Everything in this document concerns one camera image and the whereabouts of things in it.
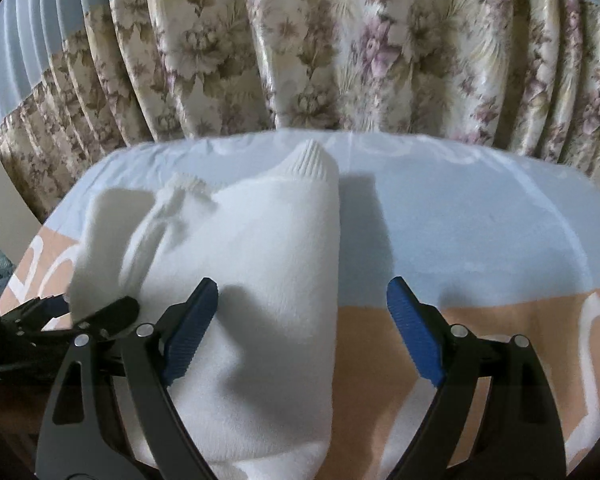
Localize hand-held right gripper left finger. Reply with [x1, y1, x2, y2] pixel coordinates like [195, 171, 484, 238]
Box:
[36, 277, 220, 480]

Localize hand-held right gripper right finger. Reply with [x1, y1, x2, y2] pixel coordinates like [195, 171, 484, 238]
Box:
[386, 276, 567, 480]

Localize floral curtain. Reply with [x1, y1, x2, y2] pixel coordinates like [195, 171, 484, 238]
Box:
[0, 0, 600, 226]

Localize blue and orange printed blanket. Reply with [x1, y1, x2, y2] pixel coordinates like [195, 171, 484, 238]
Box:
[0, 127, 600, 480]

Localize white knit sweater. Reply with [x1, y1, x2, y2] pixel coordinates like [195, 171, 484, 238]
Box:
[69, 140, 342, 466]

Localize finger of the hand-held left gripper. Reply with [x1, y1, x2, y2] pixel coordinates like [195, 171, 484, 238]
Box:
[74, 296, 141, 337]
[0, 295, 73, 334]

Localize teal patterned cloth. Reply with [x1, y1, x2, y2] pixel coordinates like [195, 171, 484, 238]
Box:
[0, 247, 20, 288]

